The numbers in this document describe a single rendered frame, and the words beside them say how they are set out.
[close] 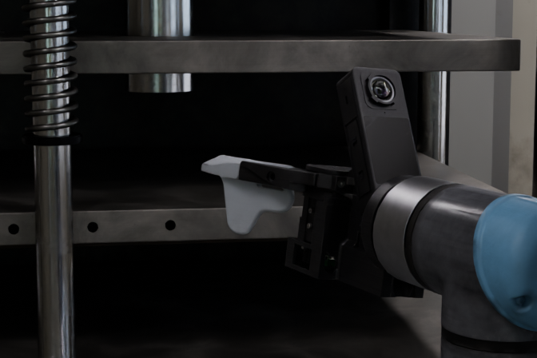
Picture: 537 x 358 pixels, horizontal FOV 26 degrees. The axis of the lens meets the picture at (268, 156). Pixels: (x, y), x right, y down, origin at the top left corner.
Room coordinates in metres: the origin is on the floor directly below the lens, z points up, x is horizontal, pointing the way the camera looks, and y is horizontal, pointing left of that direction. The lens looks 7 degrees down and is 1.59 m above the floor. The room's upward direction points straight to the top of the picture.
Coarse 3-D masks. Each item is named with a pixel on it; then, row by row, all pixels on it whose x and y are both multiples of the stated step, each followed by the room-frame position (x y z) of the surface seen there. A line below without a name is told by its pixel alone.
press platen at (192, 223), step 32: (0, 160) 2.27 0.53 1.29; (32, 160) 2.27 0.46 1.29; (96, 160) 2.27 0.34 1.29; (128, 160) 2.27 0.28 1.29; (160, 160) 2.27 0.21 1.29; (192, 160) 2.27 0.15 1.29; (256, 160) 2.27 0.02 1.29; (288, 160) 2.27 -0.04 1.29; (320, 160) 2.27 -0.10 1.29; (0, 192) 1.87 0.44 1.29; (32, 192) 1.87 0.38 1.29; (96, 192) 1.87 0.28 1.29; (128, 192) 1.87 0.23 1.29; (160, 192) 1.87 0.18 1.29; (192, 192) 1.87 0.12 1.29; (224, 192) 1.87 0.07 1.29; (0, 224) 1.68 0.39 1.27; (32, 224) 1.69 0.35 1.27; (96, 224) 1.73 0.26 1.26; (128, 224) 1.71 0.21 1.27; (160, 224) 1.71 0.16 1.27; (192, 224) 1.72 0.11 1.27; (224, 224) 1.73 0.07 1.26; (256, 224) 1.73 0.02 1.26; (288, 224) 1.74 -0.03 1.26
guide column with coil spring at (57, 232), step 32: (32, 0) 1.65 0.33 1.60; (32, 32) 1.65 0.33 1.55; (32, 64) 1.66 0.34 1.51; (64, 128) 1.65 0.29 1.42; (64, 160) 1.65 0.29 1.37; (64, 192) 1.65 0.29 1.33; (64, 224) 1.65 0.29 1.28; (64, 256) 1.65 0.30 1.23; (64, 288) 1.65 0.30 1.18; (64, 320) 1.65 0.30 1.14; (64, 352) 1.65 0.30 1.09
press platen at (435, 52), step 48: (0, 48) 1.71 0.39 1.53; (96, 48) 1.73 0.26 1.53; (144, 48) 1.74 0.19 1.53; (192, 48) 1.75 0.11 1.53; (240, 48) 1.76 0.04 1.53; (288, 48) 1.77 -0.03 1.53; (336, 48) 1.78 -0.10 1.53; (384, 48) 1.79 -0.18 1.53; (432, 48) 1.80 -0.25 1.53; (480, 48) 1.81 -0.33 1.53
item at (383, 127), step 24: (360, 72) 0.86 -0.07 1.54; (384, 72) 0.87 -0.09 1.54; (360, 96) 0.85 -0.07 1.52; (384, 96) 0.86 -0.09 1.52; (360, 120) 0.84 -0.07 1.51; (384, 120) 0.85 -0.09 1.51; (408, 120) 0.86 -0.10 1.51; (360, 144) 0.84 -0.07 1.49; (384, 144) 0.84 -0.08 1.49; (408, 144) 0.85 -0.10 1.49; (360, 168) 0.84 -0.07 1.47; (384, 168) 0.83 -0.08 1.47; (408, 168) 0.84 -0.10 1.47; (360, 192) 0.83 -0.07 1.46
